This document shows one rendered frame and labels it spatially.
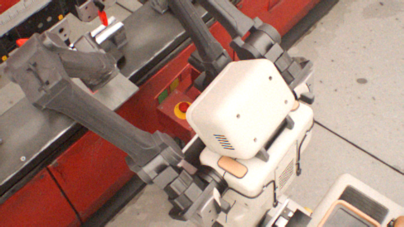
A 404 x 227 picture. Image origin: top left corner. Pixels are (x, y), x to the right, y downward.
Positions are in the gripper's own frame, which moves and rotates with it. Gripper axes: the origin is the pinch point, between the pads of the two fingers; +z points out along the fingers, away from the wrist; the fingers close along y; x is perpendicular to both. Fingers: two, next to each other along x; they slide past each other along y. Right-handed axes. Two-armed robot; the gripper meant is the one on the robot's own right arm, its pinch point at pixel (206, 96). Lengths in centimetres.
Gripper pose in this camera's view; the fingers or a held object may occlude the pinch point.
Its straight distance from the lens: 182.4
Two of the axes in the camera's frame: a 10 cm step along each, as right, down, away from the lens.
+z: -1.7, 3.9, 9.1
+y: -7.7, -6.3, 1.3
